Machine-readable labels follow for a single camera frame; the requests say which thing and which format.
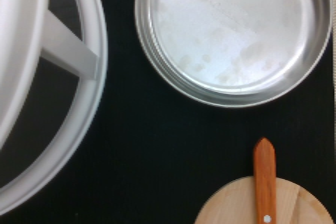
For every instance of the round silver metal plate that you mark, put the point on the round silver metal plate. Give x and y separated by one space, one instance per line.
234 52

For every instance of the wooden-handled metal fork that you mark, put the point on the wooden-handled metal fork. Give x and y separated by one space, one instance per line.
264 175

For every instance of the round wooden coaster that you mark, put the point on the round wooden coaster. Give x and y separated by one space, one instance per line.
231 207

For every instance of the white two-tier turntable rack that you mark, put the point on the white two-tier turntable rack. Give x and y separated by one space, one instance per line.
35 36

